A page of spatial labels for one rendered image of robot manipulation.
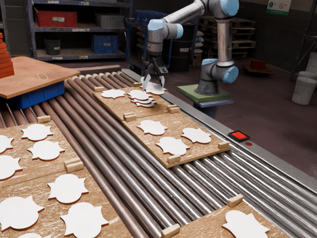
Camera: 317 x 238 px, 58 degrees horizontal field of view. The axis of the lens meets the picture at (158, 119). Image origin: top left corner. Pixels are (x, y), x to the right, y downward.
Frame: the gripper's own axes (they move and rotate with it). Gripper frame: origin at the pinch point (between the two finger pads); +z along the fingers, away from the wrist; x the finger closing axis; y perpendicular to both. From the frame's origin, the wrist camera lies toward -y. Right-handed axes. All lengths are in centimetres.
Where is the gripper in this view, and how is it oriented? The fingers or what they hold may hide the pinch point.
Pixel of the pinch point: (153, 89)
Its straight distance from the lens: 157.4
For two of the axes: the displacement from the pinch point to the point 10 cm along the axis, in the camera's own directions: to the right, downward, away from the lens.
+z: -0.8, 9.0, 4.4
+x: -8.6, 1.5, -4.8
